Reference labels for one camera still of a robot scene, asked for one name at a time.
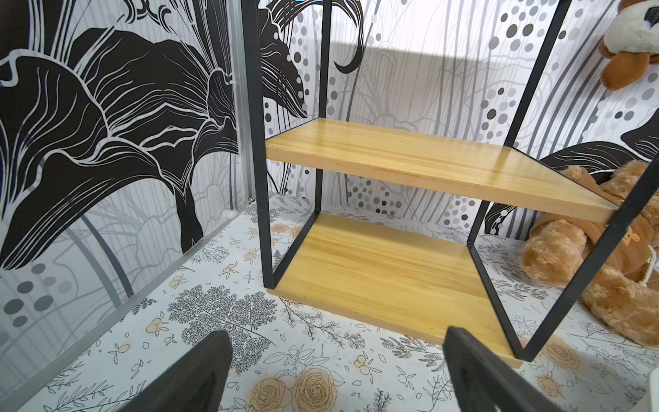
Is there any small hanging plush dog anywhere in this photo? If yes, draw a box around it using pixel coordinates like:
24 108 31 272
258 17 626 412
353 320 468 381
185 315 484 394
598 0 658 91

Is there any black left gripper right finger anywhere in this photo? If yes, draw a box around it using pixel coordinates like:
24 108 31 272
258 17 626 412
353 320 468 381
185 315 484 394
443 326 560 411

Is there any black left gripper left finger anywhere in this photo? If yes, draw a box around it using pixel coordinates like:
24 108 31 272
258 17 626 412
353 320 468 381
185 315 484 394
121 331 233 412

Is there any white plastic storage box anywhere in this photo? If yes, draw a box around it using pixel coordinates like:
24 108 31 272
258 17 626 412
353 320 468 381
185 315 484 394
631 368 659 412

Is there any wooden shelf black metal frame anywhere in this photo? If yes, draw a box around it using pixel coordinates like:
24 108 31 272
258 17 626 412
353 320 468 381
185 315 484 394
238 1 658 366

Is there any brown teddy bear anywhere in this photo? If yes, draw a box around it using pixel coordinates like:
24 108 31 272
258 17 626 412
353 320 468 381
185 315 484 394
519 159 659 347

